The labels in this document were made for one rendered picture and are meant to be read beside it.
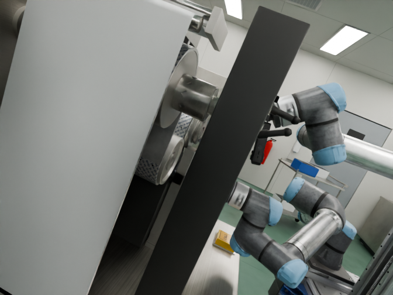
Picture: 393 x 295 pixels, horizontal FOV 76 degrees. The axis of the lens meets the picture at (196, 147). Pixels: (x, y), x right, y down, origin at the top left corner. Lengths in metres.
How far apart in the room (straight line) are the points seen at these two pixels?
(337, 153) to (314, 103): 0.13
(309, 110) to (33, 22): 0.56
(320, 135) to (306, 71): 4.69
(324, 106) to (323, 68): 4.76
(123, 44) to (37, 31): 0.14
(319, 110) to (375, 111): 5.00
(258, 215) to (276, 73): 0.56
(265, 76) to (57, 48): 0.30
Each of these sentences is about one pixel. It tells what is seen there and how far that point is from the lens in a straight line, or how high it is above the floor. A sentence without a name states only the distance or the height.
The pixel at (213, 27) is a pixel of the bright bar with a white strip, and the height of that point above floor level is 1.43.
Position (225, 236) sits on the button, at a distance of 0.95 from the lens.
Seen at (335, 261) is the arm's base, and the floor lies 0.86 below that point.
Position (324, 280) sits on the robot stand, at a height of 0.75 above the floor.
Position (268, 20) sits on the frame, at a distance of 0.27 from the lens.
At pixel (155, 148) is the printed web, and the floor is 1.20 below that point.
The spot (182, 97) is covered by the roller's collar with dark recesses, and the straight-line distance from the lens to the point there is 0.42.
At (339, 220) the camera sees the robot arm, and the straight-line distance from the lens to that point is 1.02.
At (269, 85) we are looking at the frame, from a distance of 0.25.
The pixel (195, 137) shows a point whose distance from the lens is 0.66.
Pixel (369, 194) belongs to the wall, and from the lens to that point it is 5.88.
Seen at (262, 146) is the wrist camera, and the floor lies 1.28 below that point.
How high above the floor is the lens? 1.35
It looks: 12 degrees down
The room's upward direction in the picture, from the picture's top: 23 degrees clockwise
